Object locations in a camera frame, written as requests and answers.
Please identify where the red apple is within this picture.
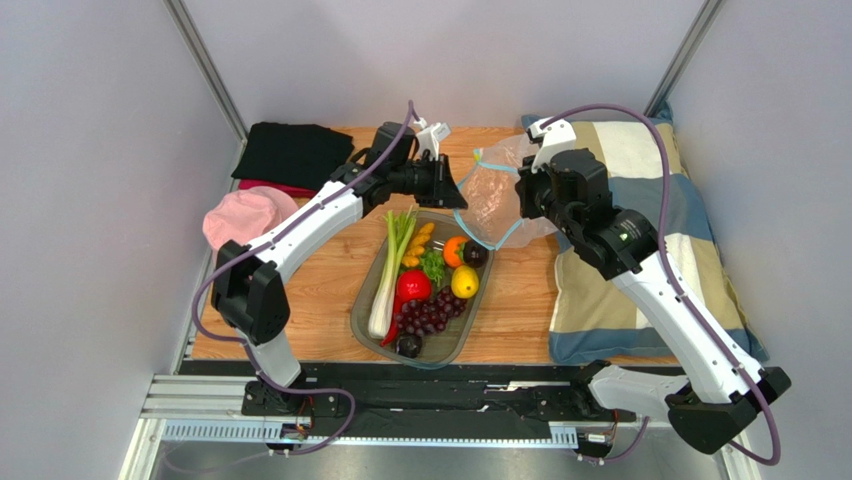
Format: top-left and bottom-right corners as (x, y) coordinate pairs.
(396, 270), (432, 302)

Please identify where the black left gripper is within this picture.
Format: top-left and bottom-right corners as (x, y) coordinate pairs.
(388, 154), (468, 209)

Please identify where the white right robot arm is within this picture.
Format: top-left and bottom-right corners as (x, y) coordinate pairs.
(515, 149), (791, 465)

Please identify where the red chili pepper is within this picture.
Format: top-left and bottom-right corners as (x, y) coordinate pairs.
(379, 295), (403, 347)

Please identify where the orange fruit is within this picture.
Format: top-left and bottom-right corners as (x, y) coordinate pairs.
(442, 236), (468, 269)

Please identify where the clear zip top bag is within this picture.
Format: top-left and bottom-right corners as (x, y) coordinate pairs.
(453, 134), (556, 251)

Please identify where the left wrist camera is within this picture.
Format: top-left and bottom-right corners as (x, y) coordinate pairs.
(414, 118), (452, 159)

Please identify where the dark mangosteen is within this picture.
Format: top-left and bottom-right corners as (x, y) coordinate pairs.
(395, 334), (424, 359)

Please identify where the yellow lemon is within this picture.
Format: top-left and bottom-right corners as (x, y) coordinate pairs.
(450, 265), (480, 299)

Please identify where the celery stalk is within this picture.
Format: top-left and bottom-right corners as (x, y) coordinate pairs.
(368, 207), (417, 339)

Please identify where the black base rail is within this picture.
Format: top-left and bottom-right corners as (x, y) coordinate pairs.
(179, 359), (707, 441)

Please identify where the ginger root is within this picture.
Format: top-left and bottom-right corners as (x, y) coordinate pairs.
(401, 222), (435, 269)

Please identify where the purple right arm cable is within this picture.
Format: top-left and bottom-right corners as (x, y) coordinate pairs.
(539, 103), (783, 467)

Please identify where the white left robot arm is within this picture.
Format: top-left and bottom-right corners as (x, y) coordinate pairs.
(209, 119), (467, 389)

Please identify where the blue beige plaid pillow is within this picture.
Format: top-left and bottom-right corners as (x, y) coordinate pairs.
(520, 101), (771, 367)

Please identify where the grey plastic tray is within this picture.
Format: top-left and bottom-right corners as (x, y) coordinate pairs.
(350, 210), (492, 370)

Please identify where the purple grape bunch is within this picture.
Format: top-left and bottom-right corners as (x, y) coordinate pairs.
(397, 287), (468, 337)

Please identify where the aluminium frame base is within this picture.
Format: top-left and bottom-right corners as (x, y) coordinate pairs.
(120, 361), (759, 479)

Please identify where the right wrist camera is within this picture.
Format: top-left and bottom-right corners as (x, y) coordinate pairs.
(526, 117), (577, 173)

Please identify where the dark purple plum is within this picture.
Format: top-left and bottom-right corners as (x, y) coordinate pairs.
(461, 240), (490, 269)

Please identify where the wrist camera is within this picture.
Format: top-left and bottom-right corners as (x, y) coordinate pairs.
(414, 118), (452, 159)
(526, 117), (577, 173)

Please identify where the pink bucket hat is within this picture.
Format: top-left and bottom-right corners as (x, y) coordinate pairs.
(202, 186), (299, 252)

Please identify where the black folded cloth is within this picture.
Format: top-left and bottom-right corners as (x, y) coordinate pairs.
(232, 122), (354, 191)

